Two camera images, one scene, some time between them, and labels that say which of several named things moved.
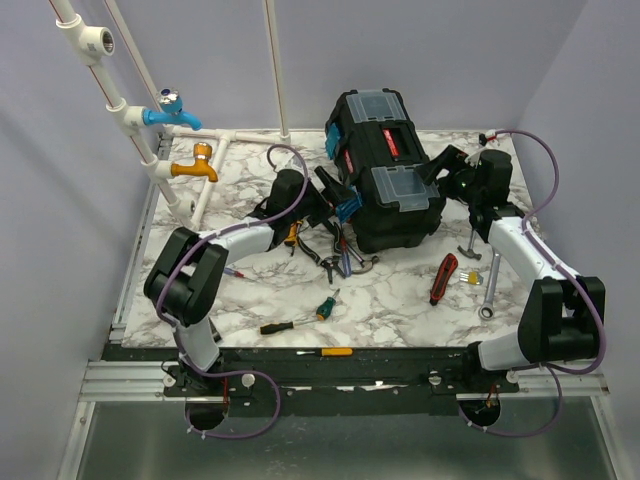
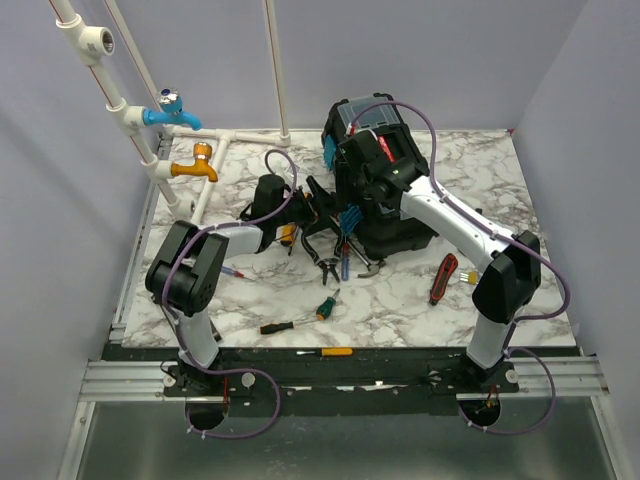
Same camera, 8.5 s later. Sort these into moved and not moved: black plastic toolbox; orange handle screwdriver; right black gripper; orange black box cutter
Moved: right black gripper
Not moved: black plastic toolbox; orange handle screwdriver; orange black box cutter
